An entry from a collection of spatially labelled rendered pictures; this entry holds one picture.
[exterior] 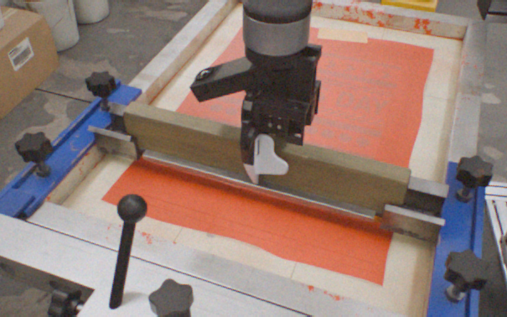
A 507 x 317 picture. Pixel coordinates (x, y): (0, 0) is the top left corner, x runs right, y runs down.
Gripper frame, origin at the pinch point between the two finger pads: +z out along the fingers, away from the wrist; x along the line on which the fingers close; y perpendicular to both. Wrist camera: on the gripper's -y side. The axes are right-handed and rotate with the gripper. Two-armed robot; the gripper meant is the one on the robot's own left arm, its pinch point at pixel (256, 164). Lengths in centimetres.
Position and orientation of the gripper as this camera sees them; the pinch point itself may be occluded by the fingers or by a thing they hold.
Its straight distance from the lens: 72.3
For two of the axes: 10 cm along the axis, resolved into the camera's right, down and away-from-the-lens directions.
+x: 3.5, -6.3, 6.9
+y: 9.4, 2.4, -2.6
